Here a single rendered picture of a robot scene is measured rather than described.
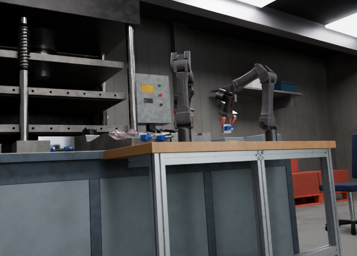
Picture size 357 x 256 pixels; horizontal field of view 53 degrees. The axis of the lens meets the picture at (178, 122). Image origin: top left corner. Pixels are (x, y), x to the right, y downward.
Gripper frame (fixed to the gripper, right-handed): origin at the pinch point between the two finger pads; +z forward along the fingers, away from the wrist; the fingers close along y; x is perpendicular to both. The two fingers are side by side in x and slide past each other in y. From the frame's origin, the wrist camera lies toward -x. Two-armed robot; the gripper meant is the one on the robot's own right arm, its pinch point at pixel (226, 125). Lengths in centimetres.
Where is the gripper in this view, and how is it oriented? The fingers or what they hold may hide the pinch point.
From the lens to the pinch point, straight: 230.2
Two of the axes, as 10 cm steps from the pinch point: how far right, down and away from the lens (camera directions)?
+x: 3.2, 3.2, -8.9
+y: -9.4, 0.2, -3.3
